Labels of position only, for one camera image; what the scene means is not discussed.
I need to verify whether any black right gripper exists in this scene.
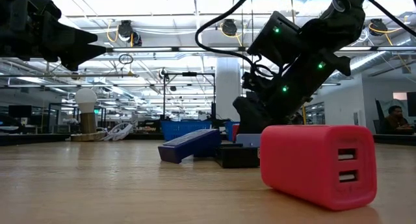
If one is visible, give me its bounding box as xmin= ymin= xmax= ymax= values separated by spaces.
xmin=233 ymin=50 xmax=352 ymax=134

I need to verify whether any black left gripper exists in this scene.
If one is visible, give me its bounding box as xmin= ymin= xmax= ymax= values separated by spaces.
xmin=0 ymin=0 xmax=107 ymax=72

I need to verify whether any pink USB charger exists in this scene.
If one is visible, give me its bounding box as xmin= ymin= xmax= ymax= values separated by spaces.
xmin=259 ymin=125 xmax=378 ymax=212

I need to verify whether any blue calculator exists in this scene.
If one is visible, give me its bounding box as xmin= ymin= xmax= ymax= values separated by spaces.
xmin=158 ymin=129 xmax=222 ymax=164

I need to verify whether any seated person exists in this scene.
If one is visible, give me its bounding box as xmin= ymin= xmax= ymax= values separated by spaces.
xmin=380 ymin=105 xmax=415 ymax=136

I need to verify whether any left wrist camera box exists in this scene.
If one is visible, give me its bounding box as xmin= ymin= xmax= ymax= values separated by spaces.
xmin=26 ymin=0 xmax=62 ymax=20

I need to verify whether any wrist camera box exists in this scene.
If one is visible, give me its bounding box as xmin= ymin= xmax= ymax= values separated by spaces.
xmin=246 ymin=11 xmax=302 ymax=68
xmin=26 ymin=0 xmax=62 ymax=20

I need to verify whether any black ceiling cable reel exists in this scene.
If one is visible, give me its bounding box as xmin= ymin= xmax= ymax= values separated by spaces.
xmin=222 ymin=18 xmax=238 ymax=36
xmin=118 ymin=19 xmax=143 ymax=47
xmin=370 ymin=18 xmax=388 ymax=36

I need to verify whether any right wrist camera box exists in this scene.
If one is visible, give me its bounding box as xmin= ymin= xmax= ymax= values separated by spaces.
xmin=246 ymin=11 xmax=302 ymax=68

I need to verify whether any black gantry frame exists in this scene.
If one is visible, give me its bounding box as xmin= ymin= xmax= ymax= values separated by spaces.
xmin=162 ymin=72 xmax=216 ymax=121

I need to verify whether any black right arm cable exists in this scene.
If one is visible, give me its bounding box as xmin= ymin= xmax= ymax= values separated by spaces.
xmin=194 ymin=0 xmax=335 ymax=79

